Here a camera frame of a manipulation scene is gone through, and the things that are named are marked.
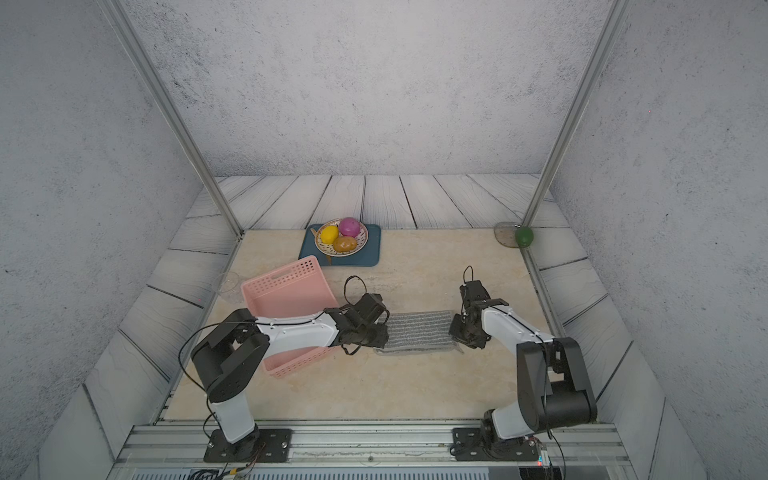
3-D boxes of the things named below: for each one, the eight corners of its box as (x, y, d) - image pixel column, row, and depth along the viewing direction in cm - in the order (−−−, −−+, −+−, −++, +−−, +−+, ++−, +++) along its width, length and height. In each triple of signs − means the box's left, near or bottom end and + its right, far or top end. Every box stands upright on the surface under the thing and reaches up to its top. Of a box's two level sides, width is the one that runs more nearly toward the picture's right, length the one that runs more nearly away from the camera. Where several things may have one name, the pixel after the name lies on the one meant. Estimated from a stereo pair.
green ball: (518, 247, 117) (521, 241, 114) (513, 232, 122) (515, 226, 120) (534, 247, 117) (537, 241, 114) (527, 232, 122) (530, 226, 120)
